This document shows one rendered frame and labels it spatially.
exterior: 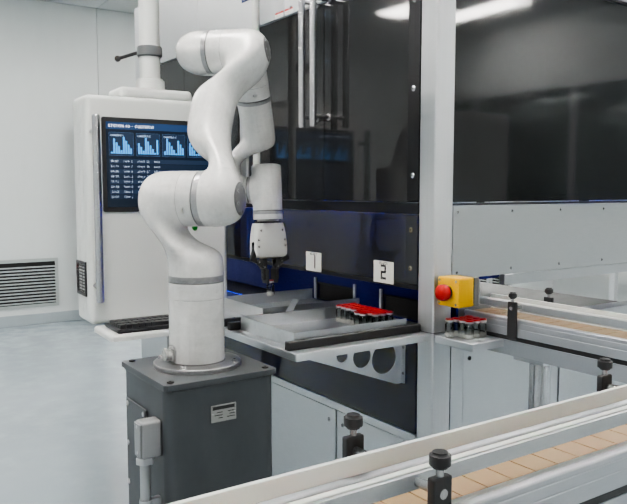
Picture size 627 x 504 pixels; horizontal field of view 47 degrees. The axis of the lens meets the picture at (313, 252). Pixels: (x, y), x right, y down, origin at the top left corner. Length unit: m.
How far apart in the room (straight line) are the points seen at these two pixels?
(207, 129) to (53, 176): 5.54
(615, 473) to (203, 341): 0.89
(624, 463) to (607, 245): 1.46
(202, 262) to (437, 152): 0.66
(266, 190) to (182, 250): 0.53
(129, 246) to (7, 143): 4.61
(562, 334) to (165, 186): 0.93
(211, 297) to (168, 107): 1.12
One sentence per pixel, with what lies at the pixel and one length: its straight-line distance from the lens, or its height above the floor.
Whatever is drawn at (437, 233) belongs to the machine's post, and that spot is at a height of 1.13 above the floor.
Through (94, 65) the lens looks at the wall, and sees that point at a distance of 7.28.
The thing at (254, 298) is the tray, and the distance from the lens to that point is 2.27.
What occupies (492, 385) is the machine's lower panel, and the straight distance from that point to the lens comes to 2.03.
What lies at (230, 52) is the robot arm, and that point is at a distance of 1.69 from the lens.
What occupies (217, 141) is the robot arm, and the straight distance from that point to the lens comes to 1.56.
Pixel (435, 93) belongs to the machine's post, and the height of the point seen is 1.48.
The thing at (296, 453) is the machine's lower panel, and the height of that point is 0.37.
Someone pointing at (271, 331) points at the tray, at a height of 0.90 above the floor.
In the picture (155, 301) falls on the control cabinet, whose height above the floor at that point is 0.86.
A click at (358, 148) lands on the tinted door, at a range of 2.05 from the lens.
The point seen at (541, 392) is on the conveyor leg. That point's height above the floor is 0.76.
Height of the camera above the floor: 1.24
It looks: 5 degrees down
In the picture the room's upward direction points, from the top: straight up
